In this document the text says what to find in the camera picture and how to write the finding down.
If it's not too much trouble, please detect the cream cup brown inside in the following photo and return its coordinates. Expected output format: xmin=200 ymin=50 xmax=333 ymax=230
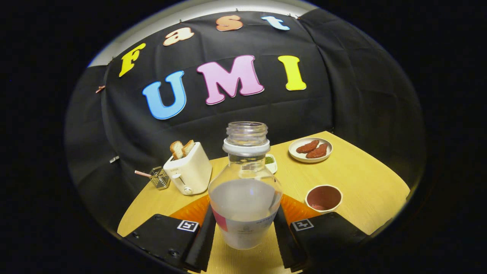
xmin=305 ymin=185 xmax=343 ymax=213

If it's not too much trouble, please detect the black backdrop cloth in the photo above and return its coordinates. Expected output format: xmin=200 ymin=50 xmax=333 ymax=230
xmin=65 ymin=10 xmax=425 ymax=233

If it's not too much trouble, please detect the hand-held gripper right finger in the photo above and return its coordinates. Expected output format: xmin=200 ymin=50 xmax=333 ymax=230
xmin=274 ymin=194 xmax=369 ymax=272

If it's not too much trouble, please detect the clear juice bottle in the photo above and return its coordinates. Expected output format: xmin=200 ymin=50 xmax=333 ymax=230
xmin=208 ymin=121 xmax=283 ymax=250

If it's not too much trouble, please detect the wooden table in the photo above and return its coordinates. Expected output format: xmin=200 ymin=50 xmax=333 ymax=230
xmin=117 ymin=131 xmax=411 ymax=274

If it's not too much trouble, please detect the white round plate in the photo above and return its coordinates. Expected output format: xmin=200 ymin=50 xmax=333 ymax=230
xmin=288 ymin=137 xmax=333 ymax=163

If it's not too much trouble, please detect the white toaster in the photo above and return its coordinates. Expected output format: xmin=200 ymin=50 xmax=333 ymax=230
xmin=163 ymin=142 xmax=213 ymax=196

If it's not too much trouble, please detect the metal mesh basket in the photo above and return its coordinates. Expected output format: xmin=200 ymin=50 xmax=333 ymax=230
xmin=149 ymin=166 xmax=171 ymax=190

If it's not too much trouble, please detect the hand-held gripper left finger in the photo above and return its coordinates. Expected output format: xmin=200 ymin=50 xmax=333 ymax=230
xmin=124 ymin=194 xmax=216 ymax=272

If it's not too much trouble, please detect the red-brown meat piece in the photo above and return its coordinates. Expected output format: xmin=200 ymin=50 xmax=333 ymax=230
xmin=306 ymin=143 xmax=328 ymax=159
xmin=296 ymin=140 xmax=320 ymax=154

